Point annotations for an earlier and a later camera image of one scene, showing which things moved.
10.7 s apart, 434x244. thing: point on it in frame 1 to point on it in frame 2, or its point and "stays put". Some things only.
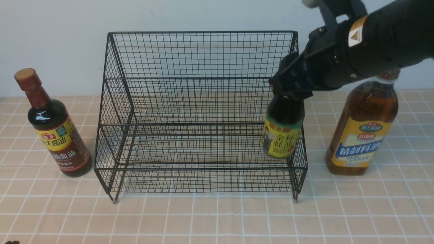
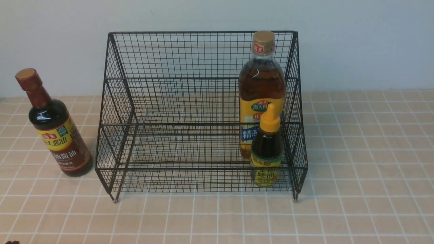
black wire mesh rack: [183, 112] stays put
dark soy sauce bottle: [54, 127] stays put
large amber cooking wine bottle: [368, 113] to [262, 82]
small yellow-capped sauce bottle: [284, 121] to [266, 152]
